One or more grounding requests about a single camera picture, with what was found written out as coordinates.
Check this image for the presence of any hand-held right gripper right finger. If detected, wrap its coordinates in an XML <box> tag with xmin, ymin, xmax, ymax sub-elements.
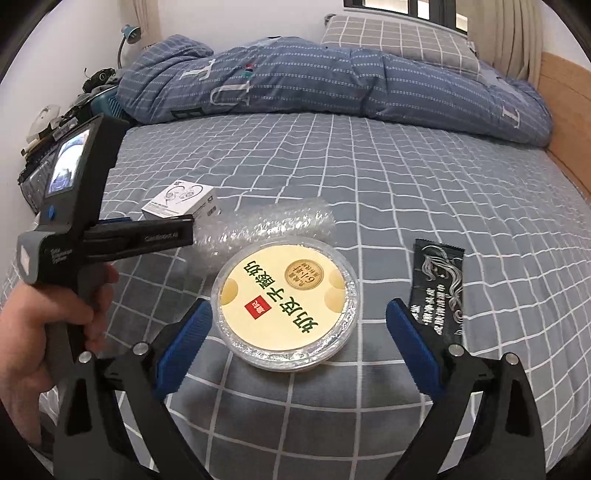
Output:
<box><xmin>386</xmin><ymin>298</ymin><xmax>546</xmax><ymax>480</ymax></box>

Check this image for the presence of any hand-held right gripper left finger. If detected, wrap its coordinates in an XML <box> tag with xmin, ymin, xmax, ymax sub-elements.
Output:
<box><xmin>53</xmin><ymin>299</ymin><xmax>214</xmax><ymax>480</ymax></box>

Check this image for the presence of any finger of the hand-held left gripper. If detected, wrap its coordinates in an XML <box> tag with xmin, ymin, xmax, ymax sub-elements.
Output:
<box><xmin>85</xmin><ymin>216</ymin><xmax>195</xmax><ymax>259</ymax></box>
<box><xmin>95</xmin><ymin>217</ymin><xmax>151</xmax><ymax>229</ymax></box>

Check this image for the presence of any round container with yellow lid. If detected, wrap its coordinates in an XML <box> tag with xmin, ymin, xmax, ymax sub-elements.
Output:
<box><xmin>211</xmin><ymin>235</ymin><xmax>360</xmax><ymax>371</ymax></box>

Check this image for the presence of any clear bubble wrap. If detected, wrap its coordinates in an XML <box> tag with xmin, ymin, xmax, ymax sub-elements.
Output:
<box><xmin>194</xmin><ymin>198</ymin><xmax>335</xmax><ymax>268</ymax></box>

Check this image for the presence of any person's left hand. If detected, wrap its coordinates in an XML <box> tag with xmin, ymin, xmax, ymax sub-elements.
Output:
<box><xmin>0</xmin><ymin>265</ymin><xmax>122</xmax><ymax>444</ymax></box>

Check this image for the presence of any white earphone box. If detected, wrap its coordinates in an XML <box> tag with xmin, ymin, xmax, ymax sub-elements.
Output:
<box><xmin>141</xmin><ymin>181</ymin><xmax>221</xmax><ymax>222</ymax></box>

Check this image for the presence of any grey ribbed case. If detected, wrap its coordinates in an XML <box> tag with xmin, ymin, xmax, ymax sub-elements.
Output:
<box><xmin>17</xmin><ymin>152</ymin><xmax>61</xmax><ymax>214</ymax></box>

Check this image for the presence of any black patterned sachet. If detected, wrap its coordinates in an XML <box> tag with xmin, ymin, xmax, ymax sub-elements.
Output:
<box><xmin>407</xmin><ymin>238</ymin><xmax>466</xmax><ymax>346</ymax></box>

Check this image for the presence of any white round appliance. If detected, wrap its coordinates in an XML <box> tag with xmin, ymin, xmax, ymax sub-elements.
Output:
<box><xmin>28</xmin><ymin>105</ymin><xmax>62</xmax><ymax>140</ymax></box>

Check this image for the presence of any teal box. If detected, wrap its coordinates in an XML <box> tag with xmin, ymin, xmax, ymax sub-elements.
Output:
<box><xmin>93</xmin><ymin>91</ymin><xmax>126</xmax><ymax>121</ymax></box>

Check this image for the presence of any grey checked duvet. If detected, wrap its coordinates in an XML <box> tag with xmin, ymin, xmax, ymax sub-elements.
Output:
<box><xmin>0</xmin><ymin>111</ymin><xmax>591</xmax><ymax>480</ymax></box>

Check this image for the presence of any teal desk lamp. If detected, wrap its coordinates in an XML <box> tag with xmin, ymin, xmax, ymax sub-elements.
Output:
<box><xmin>117</xmin><ymin>25</ymin><xmax>142</xmax><ymax>71</ymax></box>

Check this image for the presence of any blue patterned quilt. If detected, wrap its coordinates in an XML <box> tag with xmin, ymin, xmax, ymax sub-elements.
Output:
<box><xmin>115</xmin><ymin>34</ymin><xmax>553</xmax><ymax>148</ymax></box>

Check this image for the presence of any wooden headboard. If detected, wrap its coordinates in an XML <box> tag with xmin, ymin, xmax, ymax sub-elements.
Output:
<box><xmin>538</xmin><ymin>51</ymin><xmax>591</xmax><ymax>206</ymax></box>

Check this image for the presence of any grey checkered pillow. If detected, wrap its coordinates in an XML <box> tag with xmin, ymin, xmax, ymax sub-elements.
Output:
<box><xmin>321</xmin><ymin>14</ymin><xmax>482</xmax><ymax>75</ymax></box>

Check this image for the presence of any beige curtain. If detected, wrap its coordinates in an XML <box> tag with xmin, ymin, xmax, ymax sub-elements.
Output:
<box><xmin>455</xmin><ymin>0</ymin><xmax>544</xmax><ymax>85</ymax></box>

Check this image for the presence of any dark framed window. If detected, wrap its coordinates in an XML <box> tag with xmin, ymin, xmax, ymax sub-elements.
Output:
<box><xmin>344</xmin><ymin>0</ymin><xmax>468</xmax><ymax>34</ymax></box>

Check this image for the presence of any black cable clutter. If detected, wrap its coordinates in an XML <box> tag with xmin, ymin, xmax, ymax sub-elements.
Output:
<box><xmin>82</xmin><ymin>67</ymin><xmax>117</xmax><ymax>94</ymax></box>

